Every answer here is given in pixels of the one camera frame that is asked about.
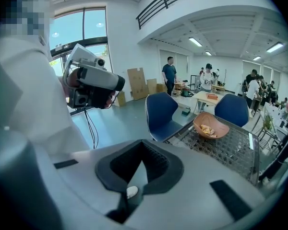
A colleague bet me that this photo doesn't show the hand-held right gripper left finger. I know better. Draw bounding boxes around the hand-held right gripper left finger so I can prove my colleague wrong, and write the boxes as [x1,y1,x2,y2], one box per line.
[53,139,143,225]

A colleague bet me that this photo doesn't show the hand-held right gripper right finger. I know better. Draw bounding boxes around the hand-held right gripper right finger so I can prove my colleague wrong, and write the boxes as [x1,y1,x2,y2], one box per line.
[129,139,264,230]

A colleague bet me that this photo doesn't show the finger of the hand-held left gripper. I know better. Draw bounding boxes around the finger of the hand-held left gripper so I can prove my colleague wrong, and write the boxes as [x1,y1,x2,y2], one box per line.
[102,71,126,91]

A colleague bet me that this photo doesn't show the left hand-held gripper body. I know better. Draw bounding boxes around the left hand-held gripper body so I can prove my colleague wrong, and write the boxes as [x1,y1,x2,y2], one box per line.
[63,44,110,109]

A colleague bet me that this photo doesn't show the orange patterned snack packet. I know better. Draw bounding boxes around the orange patterned snack packet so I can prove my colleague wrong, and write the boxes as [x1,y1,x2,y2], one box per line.
[200,124,214,134]

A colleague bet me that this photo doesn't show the wooden bowl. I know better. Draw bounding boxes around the wooden bowl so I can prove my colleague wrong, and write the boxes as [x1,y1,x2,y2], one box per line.
[193,111,230,139]

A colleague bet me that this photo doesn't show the person's left hand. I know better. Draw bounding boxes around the person's left hand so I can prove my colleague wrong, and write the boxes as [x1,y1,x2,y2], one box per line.
[67,69,117,109]

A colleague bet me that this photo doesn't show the cardboard box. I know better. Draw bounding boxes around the cardboard box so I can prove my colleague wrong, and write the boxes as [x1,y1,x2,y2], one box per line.
[146,78,158,95]
[116,91,127,107]

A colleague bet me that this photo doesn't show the flat cardboard sheet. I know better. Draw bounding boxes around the flat cardboard sheet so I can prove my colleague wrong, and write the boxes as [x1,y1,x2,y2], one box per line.
[127,67,149,101]

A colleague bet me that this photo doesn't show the person's white right shoe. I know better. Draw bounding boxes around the person's white right shoe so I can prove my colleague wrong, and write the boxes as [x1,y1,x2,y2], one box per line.
[126,186,139,199]

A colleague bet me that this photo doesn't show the black-framed window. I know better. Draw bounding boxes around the black-framed window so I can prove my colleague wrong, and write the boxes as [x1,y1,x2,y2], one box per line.
[49,7,113,116]

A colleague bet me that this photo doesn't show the blue chair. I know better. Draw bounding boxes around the blue chair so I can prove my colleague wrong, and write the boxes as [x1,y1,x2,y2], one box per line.
[214,93,250,128]
[145,92,183,142]

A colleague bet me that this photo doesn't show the person's white printed shirt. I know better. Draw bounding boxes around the person's white printed shirt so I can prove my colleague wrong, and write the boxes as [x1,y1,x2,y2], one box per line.
[0,36,92,155]

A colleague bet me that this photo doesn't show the wicker glass-top table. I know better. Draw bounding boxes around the wicker glass-top table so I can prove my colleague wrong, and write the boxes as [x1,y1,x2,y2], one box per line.
[163,115,261,185]

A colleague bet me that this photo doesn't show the light wooden table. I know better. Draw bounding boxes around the light wooden table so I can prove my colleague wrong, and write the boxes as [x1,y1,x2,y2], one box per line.
[193,91,228,112]

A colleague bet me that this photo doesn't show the person's head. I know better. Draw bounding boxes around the person's head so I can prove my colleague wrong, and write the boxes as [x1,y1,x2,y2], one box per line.
[0,0,51,37]

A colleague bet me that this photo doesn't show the small grey camera box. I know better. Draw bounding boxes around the small grey camera box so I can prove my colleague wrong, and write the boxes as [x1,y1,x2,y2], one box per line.
[67,87,90,109]
[95,57,107,69]

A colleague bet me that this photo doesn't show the black cable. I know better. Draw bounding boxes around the black cable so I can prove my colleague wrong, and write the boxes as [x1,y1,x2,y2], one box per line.
[84,109,96,150]

